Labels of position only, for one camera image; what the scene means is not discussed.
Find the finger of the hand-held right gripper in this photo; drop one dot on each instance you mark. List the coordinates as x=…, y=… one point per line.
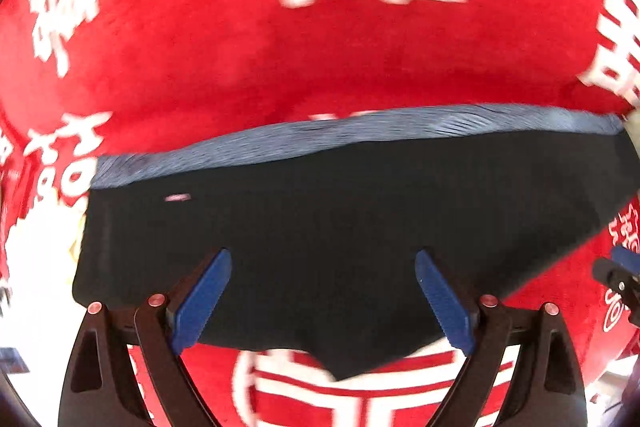
x=617, y=274

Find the red printed sofa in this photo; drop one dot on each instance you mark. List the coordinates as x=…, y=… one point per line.
x=300, y=57

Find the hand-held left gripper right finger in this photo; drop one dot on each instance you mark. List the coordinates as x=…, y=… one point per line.
x=442, y=302

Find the black pants with blue waistband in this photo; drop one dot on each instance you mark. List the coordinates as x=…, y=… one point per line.
x=320, y=232

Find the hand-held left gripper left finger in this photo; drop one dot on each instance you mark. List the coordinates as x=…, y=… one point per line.
x=202, y=299

